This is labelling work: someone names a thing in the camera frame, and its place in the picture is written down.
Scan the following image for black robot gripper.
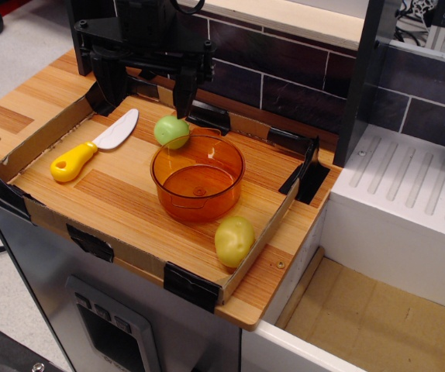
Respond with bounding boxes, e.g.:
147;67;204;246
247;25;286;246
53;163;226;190
74;1;216;119

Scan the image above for yellow handled white toy knife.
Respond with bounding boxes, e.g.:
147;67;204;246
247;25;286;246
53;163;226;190
50;108;140;183

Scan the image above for orange transparent plastic pot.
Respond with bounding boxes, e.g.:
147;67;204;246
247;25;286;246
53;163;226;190
150;128;246;223

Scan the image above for cardboard fence with black tape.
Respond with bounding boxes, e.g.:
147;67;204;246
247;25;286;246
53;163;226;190
0;67;339;323

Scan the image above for green toy apple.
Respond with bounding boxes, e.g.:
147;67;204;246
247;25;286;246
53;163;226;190
154;115;190;150

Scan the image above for yellow toy potato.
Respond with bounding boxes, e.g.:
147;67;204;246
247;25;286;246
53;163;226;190
214;216;255;268

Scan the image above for grey toy oven front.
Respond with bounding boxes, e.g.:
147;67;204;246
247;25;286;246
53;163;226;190
0;207;241;371

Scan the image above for white toy sink drainboard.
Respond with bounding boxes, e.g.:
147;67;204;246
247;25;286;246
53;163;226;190
320;126;445;306

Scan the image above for dark grey vertical post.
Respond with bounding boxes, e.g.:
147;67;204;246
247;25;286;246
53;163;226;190
333;1;400;167

